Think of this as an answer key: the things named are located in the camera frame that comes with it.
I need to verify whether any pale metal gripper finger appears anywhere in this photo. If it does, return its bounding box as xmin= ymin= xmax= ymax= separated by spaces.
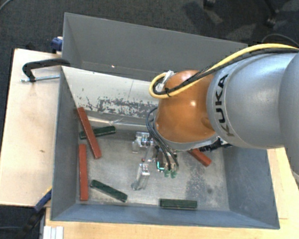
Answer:
xmin=131 ymin=130 xmax=152 ymax=155
xmin=130 ymin=162 xmax=152 ymax=192

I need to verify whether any red-brown flat block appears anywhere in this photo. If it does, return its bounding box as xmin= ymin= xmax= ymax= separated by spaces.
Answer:
xmin=71 ymin=106 xmax=108 ymax=161
xmin=186 ymin=147 xmax=214 ymax=168
xmin=72 ymin=143 xmax=95 ymax=203

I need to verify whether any dark green flat block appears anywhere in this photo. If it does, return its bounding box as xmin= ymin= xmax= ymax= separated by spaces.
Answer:
xmin=87 ymin=179 xmax=130 ymax=204
xmin=158 ymin=196 xmax=199 ymax=213
xmin=78 ymin=122 xmax=118 ymax=144

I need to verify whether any pale wood flat board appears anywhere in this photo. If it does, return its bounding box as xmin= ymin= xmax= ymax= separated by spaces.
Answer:
xmin=0 ymin=47 xmax=68 ymax=211

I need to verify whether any grey metal bin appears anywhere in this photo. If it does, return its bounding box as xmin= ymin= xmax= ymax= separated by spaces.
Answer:
xmin=41 ymin=12 xmax=299 ymax=239

